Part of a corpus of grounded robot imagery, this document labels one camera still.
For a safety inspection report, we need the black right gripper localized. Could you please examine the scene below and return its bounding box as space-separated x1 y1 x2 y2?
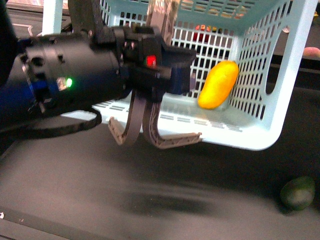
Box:
93 25 202 150

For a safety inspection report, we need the yellow mango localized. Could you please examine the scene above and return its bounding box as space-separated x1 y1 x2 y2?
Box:
197 60 239 110

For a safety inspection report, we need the grey basket handle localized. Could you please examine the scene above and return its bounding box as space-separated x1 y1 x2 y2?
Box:
146 0 181 45

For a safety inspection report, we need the light blue plastic basket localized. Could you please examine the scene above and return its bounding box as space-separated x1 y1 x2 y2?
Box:
41 0 320 151

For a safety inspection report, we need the pink peach front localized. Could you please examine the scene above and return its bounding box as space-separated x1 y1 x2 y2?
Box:
302 47 320 58

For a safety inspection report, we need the green avocado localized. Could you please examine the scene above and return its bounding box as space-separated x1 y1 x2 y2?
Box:
279 176 316 211

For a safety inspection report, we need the black cable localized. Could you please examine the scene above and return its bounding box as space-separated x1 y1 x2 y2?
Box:
0 107 103 142

